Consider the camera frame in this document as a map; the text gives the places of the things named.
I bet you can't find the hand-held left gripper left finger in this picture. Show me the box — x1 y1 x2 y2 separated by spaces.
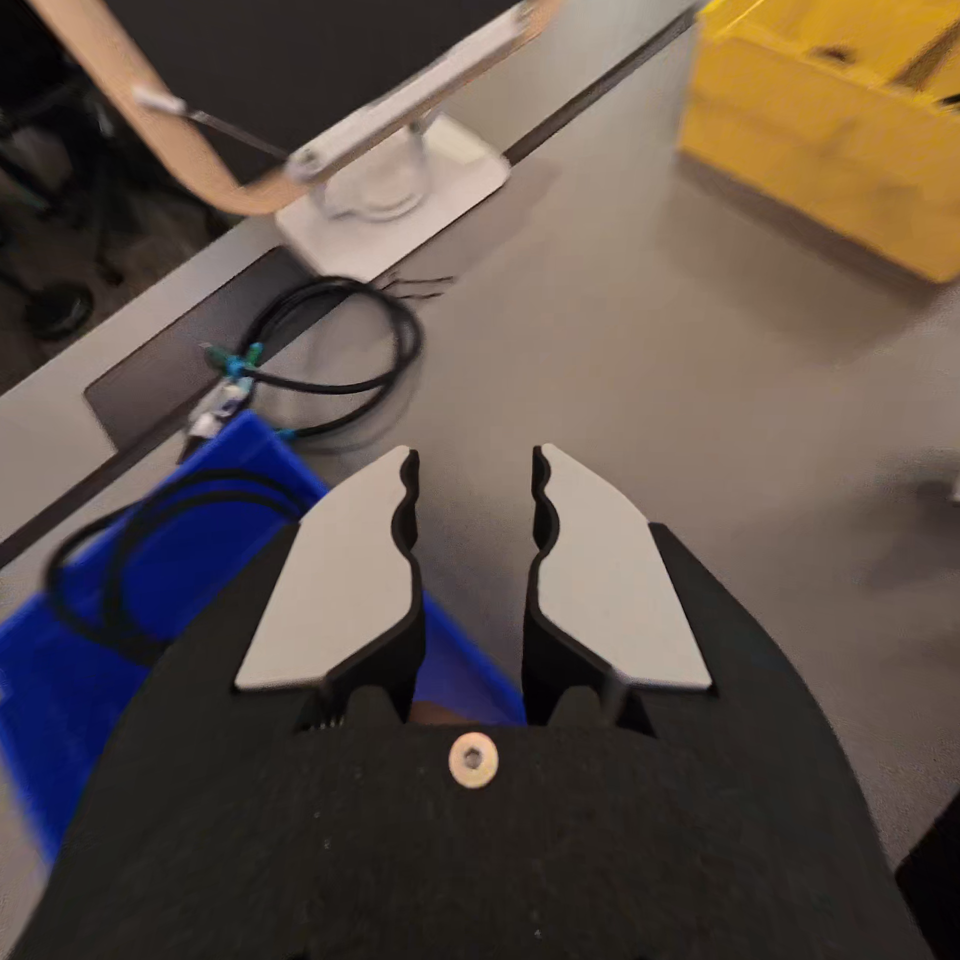
233 446 429 735

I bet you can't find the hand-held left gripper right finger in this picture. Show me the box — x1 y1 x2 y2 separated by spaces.
521 442 714 729

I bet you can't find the black video switch box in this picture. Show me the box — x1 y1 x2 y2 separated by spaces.
43 466 305 665

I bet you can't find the blue storage bin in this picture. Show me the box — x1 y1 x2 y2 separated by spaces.
0 408 526 864

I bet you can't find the yellow storage bin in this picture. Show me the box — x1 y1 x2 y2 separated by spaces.
677 0 960 286

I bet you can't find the black office chair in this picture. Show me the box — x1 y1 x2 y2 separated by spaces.
0 60 151 342

